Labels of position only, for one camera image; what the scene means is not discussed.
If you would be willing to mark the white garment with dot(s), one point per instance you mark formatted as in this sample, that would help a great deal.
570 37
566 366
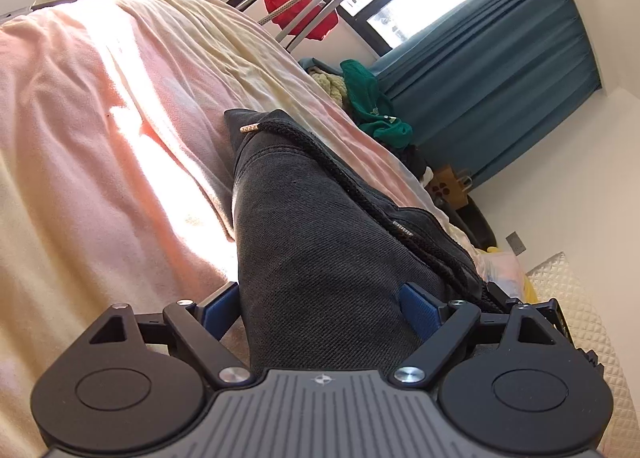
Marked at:
425 177

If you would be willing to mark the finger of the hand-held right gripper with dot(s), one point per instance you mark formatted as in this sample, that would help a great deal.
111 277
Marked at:
500 295

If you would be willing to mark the black pants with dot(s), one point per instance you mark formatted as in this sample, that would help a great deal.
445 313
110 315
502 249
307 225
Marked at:
310 238

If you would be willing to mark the brown paper bag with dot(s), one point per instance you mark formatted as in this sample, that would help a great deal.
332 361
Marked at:
450 188

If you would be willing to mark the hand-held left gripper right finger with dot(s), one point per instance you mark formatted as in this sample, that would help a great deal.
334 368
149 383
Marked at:
421 312

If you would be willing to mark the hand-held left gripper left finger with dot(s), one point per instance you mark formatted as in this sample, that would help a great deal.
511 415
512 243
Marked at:
222 309

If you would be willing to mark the white quilted headboard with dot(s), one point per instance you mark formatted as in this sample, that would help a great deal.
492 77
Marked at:
575 298

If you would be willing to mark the pale yellow knitted garment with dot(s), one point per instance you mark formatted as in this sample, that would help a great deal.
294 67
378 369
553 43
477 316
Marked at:
332 87

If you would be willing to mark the black garment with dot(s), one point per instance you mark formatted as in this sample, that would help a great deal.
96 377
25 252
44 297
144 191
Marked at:
410 157

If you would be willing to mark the blue curtain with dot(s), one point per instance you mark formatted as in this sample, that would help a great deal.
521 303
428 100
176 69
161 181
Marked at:
500 62

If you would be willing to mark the dark armchair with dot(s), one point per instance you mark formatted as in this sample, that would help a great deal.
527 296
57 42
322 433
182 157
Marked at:
475 228

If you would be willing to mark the green garment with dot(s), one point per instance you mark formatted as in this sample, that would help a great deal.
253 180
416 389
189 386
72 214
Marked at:
375 97

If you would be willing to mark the dark wall socket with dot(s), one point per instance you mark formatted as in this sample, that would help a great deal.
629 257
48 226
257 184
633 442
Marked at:
515 243

